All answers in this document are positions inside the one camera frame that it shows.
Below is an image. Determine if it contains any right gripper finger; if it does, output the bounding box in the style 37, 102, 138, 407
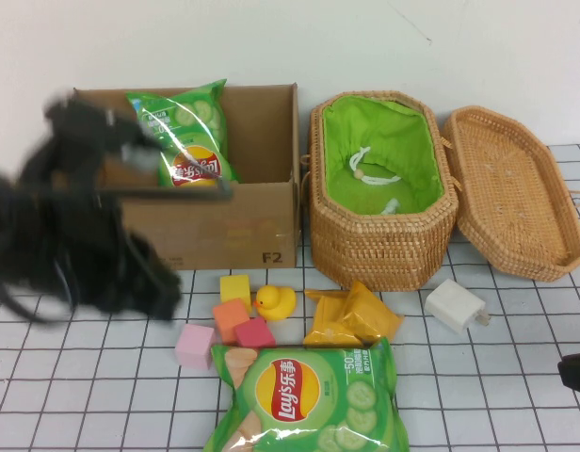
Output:
556, 351, 580, 392

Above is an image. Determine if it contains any orange foam cube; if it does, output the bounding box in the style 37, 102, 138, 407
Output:
212, 300, 251, 345

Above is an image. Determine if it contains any green Lay's chips bag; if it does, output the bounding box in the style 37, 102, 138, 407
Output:
202, 336, 411, 452
125, 78, 242, 188

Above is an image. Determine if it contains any brown cardboard box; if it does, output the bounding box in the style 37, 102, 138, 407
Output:
49, 83, 303, 272

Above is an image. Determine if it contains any red foam cube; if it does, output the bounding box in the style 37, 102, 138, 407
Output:
233, 315, 276, 349

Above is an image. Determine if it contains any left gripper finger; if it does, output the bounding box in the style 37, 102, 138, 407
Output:
108, 110, 173, 166

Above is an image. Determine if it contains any white USB wall charger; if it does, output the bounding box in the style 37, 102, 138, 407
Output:
424, 278, 491, 336

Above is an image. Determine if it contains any woven rattan basket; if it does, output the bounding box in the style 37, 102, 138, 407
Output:
304, 90, 460, 292

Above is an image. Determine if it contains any woven rattan basket lid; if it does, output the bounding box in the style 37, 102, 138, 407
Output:
443, 105, 580, 283

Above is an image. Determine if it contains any yellow rubber duck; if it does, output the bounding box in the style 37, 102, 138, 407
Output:
251, 284, 297, 323

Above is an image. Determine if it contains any yellow foam cube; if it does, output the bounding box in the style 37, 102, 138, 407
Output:
218, 274, 252, 315

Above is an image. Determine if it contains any white drawstring cord with bead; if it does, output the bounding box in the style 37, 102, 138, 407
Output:
348, 147, 399, 216

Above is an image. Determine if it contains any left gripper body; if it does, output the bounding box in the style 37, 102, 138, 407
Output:
42, 91, 131, 169

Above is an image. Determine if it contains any yellow snack packet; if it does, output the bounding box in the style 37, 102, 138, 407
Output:
302, 289, 366, 348
341, 281, 404, 341

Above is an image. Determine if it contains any green fabric basket liner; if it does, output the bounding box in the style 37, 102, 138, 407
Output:
321, 95, 445, 216

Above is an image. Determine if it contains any pink foam cube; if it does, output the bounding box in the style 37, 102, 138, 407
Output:
175, 323, 217, 369

